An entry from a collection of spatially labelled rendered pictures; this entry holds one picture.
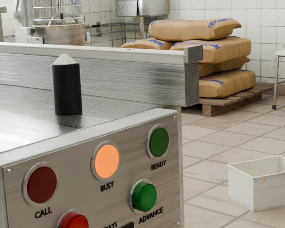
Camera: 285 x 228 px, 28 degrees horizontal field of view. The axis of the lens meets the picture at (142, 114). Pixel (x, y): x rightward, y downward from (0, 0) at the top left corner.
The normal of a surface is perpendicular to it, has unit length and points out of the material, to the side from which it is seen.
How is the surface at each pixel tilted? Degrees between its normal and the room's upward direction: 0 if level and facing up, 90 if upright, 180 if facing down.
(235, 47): 90
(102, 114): 0
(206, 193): 0
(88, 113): 0
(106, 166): 90
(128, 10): 81
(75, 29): 92
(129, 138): 90
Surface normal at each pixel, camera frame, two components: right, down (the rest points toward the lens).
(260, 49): -0.66, 0.19
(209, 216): -0.04, -0.98
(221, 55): 0.80, 0.10
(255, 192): 0.39, 0.18
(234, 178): -0.92, 0.12
